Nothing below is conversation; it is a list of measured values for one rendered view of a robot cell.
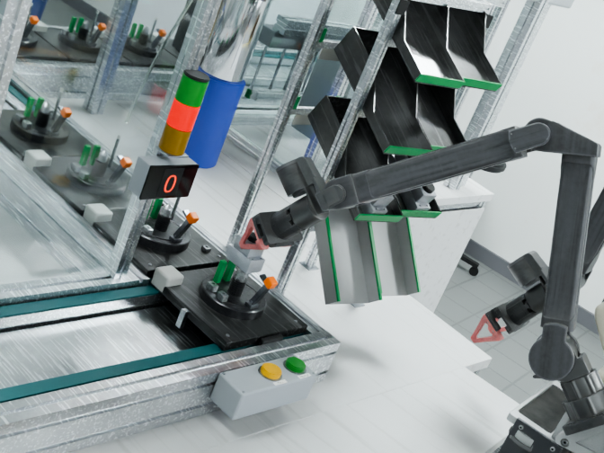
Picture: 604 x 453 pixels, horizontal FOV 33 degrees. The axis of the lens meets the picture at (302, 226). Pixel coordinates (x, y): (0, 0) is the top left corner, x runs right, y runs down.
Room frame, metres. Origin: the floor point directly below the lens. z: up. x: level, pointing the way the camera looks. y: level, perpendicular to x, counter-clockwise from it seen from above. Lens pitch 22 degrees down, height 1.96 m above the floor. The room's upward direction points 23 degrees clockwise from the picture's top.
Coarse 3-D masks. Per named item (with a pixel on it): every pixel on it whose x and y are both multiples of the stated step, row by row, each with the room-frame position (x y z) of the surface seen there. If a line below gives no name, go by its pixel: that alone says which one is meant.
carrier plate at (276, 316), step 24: (168, 288) 1.83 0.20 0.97; (192, 288) 1.87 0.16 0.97; (192, 312) 1.77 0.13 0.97; (216, 312) 1.81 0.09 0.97; (264, 312) 1.89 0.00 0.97; (288, 312) 1.93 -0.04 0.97; (216, 336) 1.73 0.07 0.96; (240, 336) 1.76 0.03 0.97; (264, 336) 1.80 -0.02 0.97; (288, 336) 1.86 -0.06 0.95
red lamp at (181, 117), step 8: (176, 104) 1.77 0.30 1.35; (176, 112) 1.77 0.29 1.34; (184, 112) 1.77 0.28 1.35; (192, 112) 1.78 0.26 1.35; (168, 120) 1.78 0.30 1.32; (176, 120) 1.77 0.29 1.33; (184, 120) 1.77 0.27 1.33; (192, 120) 1.78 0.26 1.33; (176, 128) 1.77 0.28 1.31; (184, 128) 1.77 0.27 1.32; (192, 128) 1.79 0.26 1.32
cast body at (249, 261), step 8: (248, 240) 1.87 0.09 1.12; (232, 248) 1.88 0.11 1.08; (240, 248) 1.87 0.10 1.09; (232, 256) 1.87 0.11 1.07; (240, 256) 1.86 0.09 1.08; (248, 256) 1.85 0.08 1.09; (256, 256) 1.88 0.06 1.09; (240, 264) 1.86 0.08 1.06; (248, 264) 1.85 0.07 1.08; (256, 264) 1.86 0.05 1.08; (248, 272) 1.85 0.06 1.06
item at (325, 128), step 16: (336, 96) 2.18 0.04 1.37; (320, 112) 2.16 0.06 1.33; (336, 112) 2.22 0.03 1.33; (320, 128) 2.15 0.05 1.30; (336, 128) 2.11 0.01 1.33; (368, 128) 2.23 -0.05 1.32; (320, 144) 2.13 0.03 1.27; (352, 144) 2.21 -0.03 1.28; (368, 144) 2.22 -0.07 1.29; (352, 160) 2.16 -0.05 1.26; (368, 160) 2.20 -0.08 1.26; (384, 160) 2.17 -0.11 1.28; (336, 176) 2.07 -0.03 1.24; (352, 208) 2.02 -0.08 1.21
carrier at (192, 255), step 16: (160, 208) 2.06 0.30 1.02; (176, 208) 2.09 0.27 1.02; (144, 224) 2.01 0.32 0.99; (160, 224) 2.01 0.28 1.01; (176, 224) 2.08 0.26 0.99; (144, 240) 1.96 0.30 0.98; (160, 240) 1.97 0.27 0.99; (176, 240) 1.99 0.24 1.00; (192, 240) 2.07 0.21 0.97; (144, 256) 1.91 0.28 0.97; (160, 256) 1.94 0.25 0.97; (176, 256) 1.97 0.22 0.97; (192, 256) 2.00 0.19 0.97; (208, 256) 2.03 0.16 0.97; (224, 256) 2.06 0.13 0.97; (144, 272) 1.86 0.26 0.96
